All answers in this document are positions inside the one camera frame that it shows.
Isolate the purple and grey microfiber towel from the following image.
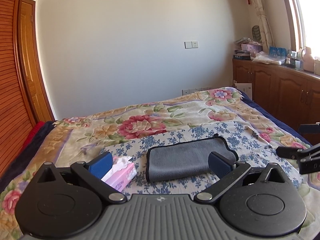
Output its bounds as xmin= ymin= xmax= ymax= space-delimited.
xmin=145 ymin=134 xmax=239 ymax=183

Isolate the navy blue bed sheet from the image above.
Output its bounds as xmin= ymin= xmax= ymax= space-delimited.
xmin=241 ymin=92 xmax=312 ymax=145

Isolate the pink cotton tissue pack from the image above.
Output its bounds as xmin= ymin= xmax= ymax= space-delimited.
xmin=101 ymin=156 xmax=137 ymax=192

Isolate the blue floral white cloth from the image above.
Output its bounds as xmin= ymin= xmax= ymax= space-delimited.
xmin=101 ymin=121 xmax=303 ymax=197

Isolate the floral beige bed blanket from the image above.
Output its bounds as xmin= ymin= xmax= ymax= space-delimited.
xmin=1 ymin=87 xmax=319 ymax=239

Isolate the dark wooden cabinet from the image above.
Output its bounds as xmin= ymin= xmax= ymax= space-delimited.
xmin=233 ymin=59 xmax=319 ymax=131

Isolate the red blanket edge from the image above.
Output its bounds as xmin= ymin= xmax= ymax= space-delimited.
xmin=20 ymin=121 xmax=45 ymax=153

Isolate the white cardboard box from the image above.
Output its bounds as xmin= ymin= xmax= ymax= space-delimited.
xmin=234 ymin=82 xmax=253 ymax=100

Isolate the wooden panel door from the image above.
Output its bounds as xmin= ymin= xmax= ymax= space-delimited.
xmin=18 ymin=0 xmax=54 ymax=122

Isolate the wooden louvered wardrobe door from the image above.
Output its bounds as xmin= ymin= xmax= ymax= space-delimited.
xmin=1 ymin=0 xmax=36 ymax=174

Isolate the clutter pile on cabinet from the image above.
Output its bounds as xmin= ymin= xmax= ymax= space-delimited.
xmin=233 ymin=25 xmax=319 ymax=75

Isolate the patterned beige curtain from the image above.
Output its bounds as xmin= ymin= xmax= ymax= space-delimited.
xmin=250 ymin=0 xmax=274 ymax=53

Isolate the low wall socket strip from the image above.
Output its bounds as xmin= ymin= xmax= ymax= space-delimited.
xmin=182 ymin=87 xmax=212 ymax=95

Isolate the white wall switch socket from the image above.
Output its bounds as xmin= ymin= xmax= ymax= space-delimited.
xmin=184 ymin=41 xmax=199 ymax=49

